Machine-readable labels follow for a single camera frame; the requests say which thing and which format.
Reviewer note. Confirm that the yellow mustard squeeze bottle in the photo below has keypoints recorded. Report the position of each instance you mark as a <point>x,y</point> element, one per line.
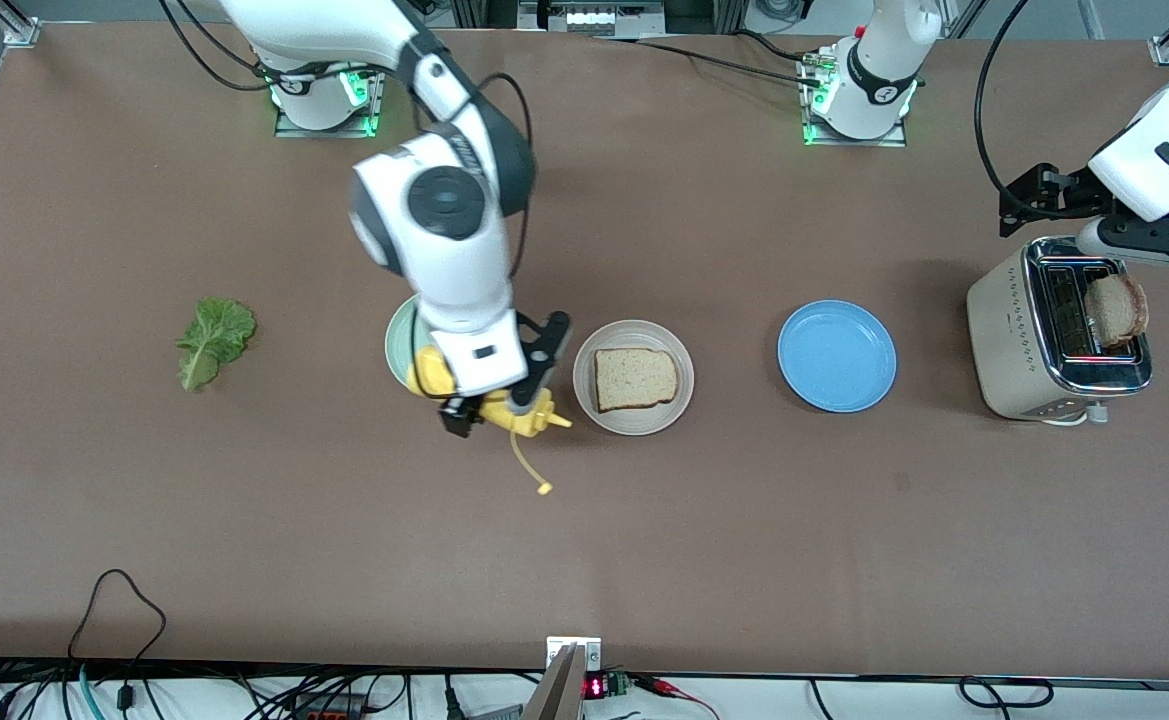
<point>434,375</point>

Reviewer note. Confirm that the bread slice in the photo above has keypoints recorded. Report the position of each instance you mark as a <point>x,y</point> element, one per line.
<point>634,380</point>
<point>1116,310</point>

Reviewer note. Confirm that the green lettuce leaf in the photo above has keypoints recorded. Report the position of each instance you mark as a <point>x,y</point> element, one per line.
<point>212,340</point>

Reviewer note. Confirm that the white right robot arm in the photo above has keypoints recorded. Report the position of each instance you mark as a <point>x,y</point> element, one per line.
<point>444,250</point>

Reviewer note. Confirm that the pale green plate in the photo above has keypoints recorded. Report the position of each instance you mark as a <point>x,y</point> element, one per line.
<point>399,345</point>

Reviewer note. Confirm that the beige plate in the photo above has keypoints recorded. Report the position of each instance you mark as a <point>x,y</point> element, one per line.
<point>634,425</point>

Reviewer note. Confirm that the blue plate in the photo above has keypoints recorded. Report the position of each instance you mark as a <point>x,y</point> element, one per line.
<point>837,356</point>

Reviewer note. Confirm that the beige and chrome toaster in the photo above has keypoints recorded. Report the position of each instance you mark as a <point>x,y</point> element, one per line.
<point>1004,340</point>

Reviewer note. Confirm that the grey metal bar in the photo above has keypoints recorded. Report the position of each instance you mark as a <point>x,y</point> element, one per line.
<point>559,695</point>

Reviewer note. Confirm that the red digit display module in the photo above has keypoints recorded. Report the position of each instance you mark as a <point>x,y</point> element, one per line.
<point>596,688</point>

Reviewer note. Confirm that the grey power unit with lights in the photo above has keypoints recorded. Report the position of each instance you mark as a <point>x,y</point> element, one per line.
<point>589,18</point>

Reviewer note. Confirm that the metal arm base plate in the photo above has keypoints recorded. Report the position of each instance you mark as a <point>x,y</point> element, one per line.
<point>380,105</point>
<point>849,142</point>

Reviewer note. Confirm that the small metal mounting bracket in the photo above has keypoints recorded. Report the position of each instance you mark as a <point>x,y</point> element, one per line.
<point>592,655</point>

